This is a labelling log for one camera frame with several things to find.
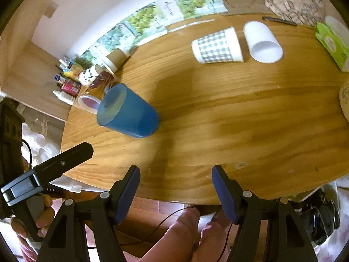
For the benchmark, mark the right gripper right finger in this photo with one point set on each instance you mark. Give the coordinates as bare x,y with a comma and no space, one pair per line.
286,238

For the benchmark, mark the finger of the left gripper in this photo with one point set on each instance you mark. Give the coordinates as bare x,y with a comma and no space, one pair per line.
56,166

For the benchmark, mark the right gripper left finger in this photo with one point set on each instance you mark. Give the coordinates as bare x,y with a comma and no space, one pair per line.
66,237

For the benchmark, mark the blue plastic cup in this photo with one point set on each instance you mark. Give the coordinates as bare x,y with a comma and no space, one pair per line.
122,110

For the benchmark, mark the dark patterned paper cup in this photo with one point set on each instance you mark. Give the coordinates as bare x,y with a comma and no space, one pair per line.
95,93

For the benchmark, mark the brown paper cup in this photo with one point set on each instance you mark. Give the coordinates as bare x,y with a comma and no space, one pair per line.
115,59

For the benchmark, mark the grey checked paper cup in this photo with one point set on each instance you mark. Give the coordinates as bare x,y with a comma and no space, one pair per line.
219,47

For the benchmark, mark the white plastic cup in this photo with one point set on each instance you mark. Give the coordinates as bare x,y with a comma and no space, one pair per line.
262,44

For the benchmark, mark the person's left hand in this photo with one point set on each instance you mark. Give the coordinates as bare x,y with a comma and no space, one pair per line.
43,222

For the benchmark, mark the white draped cloth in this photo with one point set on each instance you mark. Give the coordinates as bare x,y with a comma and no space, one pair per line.
43,134

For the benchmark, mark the black handbag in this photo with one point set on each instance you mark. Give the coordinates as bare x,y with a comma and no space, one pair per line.
319,215

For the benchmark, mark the white spray bottle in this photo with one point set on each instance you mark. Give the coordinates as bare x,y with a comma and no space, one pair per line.
64,97

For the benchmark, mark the white panda mug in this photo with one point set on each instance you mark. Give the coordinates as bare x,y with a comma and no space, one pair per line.
89,75

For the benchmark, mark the cream ceramic mug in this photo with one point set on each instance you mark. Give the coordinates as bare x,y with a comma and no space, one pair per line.
344,99

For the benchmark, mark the green tissue box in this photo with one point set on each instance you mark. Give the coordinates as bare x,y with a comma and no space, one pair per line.
333,35

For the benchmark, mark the black pen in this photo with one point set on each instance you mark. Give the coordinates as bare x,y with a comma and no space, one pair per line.
278,20

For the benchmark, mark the grape picture strip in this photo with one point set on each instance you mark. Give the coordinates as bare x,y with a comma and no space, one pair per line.
149,22

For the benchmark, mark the printed canvas bag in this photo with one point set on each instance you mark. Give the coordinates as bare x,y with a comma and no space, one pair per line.
306,12

